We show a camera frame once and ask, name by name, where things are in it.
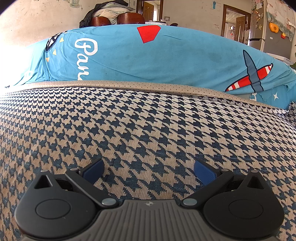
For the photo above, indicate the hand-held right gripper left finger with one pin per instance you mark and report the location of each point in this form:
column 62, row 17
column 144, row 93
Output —
column 93, row 170

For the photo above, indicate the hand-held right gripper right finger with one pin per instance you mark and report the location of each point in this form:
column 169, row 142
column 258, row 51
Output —
column 204, row 170

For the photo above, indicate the houndstooth sofa seat cover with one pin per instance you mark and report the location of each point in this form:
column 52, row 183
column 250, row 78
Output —
column 138, row 127

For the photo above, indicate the blue printed sofa cover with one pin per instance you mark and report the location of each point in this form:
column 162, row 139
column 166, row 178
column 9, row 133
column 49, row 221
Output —
column 161, row 58

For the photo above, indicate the white chest freezer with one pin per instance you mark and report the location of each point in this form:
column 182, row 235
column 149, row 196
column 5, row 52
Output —
column 282, row 59

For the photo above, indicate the silver refrigerator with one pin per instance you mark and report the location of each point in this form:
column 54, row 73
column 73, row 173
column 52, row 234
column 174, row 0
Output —
column 272, row 41

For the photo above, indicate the brown wooden chair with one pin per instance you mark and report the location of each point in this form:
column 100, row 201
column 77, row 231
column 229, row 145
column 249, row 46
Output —
column 100, row 21
column 130, row 18

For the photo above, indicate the brown wooden doorway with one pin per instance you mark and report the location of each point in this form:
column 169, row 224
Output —
column 235, row 23
column 149, row 10

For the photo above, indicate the orange fridge magnet toy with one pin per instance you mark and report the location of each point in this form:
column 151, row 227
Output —
column 274, row 28

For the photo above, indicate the pile of coats and bedding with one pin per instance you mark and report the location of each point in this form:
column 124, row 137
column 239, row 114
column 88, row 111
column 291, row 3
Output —
column 104, row 10

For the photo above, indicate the floral refrigerator dust cover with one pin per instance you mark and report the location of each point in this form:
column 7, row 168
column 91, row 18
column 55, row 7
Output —
column 282, row 14

